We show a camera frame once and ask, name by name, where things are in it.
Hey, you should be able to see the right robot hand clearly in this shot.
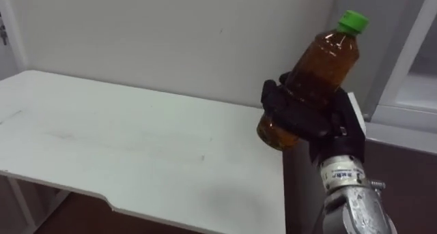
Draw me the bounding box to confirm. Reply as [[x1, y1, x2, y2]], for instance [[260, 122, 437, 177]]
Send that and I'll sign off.
[[260, 71, 367, 166]]

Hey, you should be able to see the brown tea bottle green cap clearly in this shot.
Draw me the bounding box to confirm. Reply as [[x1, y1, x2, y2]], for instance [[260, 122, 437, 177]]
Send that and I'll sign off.
[[256, 10, 370, 151]]

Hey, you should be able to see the white framed window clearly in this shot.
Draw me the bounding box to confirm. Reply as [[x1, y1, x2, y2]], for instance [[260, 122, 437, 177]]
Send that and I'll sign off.
[[362, 0, 437, 155]]

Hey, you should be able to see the white desk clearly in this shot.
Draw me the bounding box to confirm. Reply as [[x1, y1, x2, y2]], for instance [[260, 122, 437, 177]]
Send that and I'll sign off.
[[0, 69, 287, 234]]

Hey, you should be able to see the metal door hinge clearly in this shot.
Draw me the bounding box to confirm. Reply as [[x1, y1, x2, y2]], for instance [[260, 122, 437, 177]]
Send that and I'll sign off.
[[0, 12, 9, 46]]

